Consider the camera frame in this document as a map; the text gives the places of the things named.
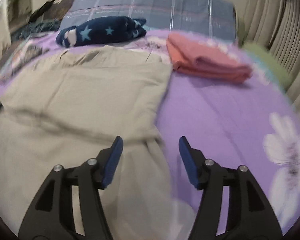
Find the green pillow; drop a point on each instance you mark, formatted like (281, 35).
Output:
(268, 64)

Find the blue plaid pillow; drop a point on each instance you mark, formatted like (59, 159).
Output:
(212, 18)

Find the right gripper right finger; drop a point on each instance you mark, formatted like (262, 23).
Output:
(250, 215)

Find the folded pink garment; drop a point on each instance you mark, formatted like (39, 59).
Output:
(208, 59)

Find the teal knitted blanket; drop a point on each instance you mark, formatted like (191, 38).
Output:
(25, 31)

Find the beige pleated curtain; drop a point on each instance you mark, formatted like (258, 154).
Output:
(275, 24)

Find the black bag on bed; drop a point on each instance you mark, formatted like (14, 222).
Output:
(38, 15)

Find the dark patterned pillow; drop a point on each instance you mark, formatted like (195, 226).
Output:
(58, 10)

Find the purple floral bedsheet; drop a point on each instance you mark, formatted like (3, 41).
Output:
(251, 124)

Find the beige t-shirt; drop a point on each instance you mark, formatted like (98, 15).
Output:
(77, 129)

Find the navy star fleece roll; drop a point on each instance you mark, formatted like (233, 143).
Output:
(102, 30)

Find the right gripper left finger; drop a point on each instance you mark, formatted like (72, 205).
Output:
(68, 204)

